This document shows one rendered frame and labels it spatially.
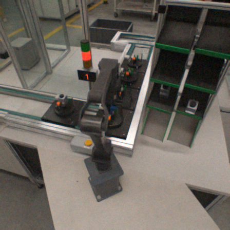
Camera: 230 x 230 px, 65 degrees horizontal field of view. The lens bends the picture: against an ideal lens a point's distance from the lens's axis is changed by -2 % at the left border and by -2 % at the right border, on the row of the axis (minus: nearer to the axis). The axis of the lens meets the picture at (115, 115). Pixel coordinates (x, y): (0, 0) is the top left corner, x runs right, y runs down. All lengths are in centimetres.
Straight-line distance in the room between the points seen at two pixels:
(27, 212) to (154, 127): 149
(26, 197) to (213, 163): 171
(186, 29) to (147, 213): 86
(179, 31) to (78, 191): 91
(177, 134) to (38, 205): 150
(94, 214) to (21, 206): 121
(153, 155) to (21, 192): 146
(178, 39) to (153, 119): 47
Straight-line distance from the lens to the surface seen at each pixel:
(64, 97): 121
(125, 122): 116
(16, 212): 212
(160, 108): 96
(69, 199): 106
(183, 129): 109
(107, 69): 65
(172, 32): 84
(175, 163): 117
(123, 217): 101
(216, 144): 136
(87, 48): 107
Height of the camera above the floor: 183
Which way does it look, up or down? 45 degrees down
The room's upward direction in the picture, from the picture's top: straight up
